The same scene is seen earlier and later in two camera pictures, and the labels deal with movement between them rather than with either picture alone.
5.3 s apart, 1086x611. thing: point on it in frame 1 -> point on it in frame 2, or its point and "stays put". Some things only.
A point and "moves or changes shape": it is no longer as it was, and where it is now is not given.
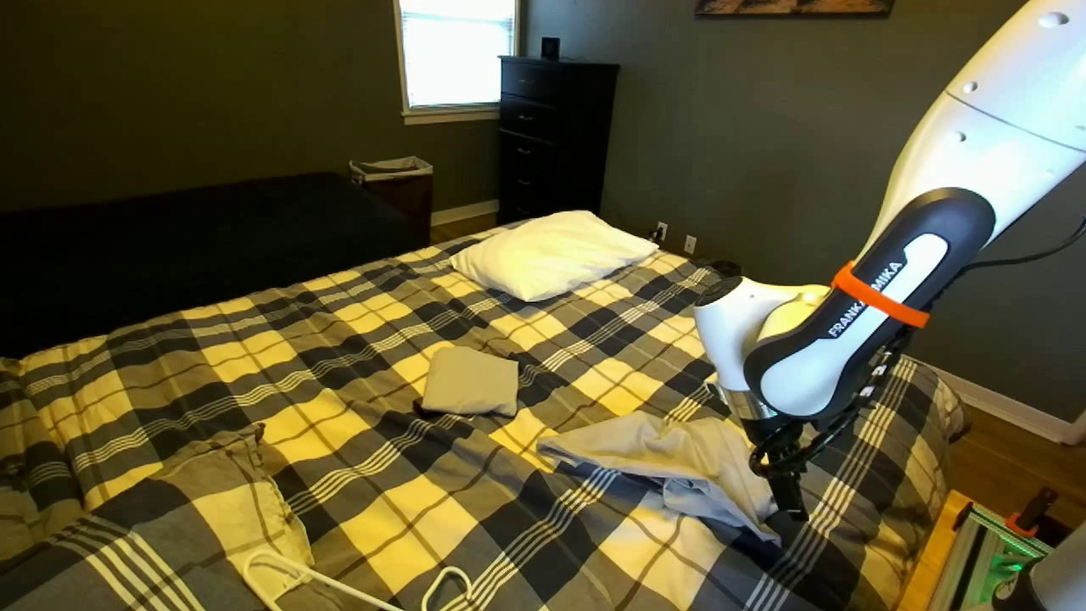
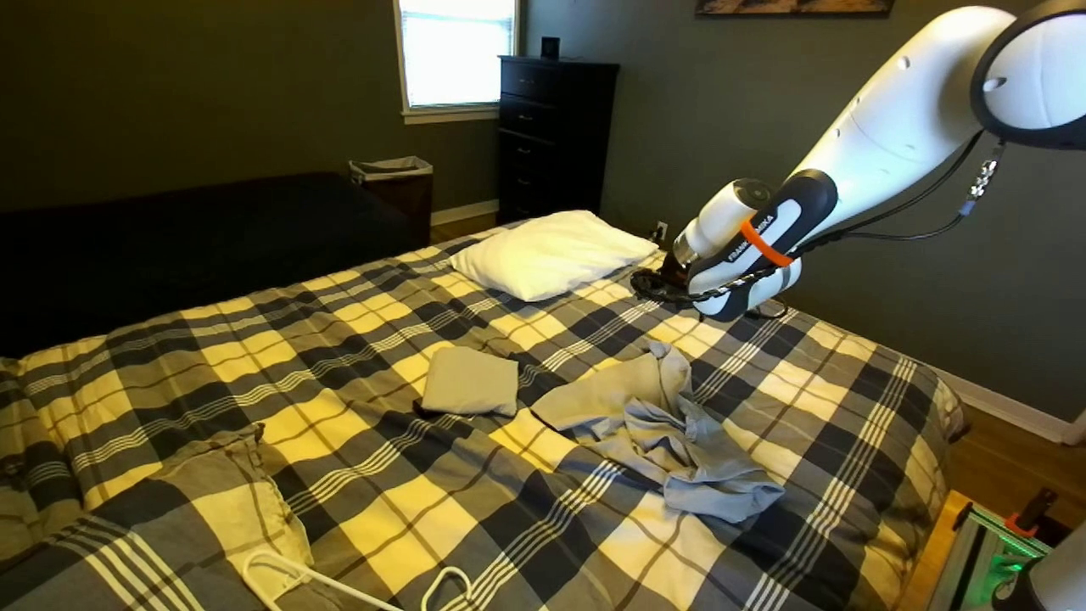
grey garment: (700, 468) moves or changes shape
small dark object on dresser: (552, 47) stays put
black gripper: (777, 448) -> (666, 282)
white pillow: (552, 257) stays put
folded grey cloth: (469, 378) stays put
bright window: (453, 55) stays put
